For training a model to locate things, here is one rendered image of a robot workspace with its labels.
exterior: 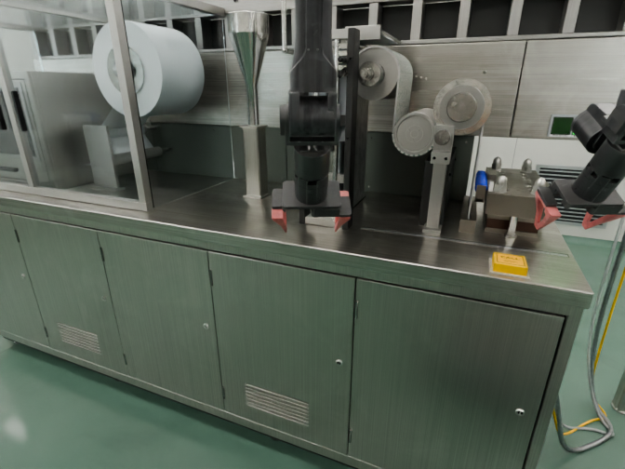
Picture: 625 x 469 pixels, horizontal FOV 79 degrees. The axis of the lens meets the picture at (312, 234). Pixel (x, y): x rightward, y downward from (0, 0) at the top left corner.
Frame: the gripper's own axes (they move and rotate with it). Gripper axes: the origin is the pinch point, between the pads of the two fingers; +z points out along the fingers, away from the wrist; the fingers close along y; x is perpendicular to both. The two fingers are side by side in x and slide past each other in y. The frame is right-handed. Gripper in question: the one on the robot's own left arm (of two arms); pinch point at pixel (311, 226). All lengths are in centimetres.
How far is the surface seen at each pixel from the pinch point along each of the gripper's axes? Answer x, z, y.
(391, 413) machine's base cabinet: 18, 66, -24
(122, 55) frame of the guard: -66, -2, 55
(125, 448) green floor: 18, 110, 71
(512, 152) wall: -217, 155, -185
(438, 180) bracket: -31, 17, -37
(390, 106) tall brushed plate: -78, 22, -31
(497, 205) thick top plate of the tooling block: -23, 19, -52
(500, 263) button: -0.8, 14.7, -43.8
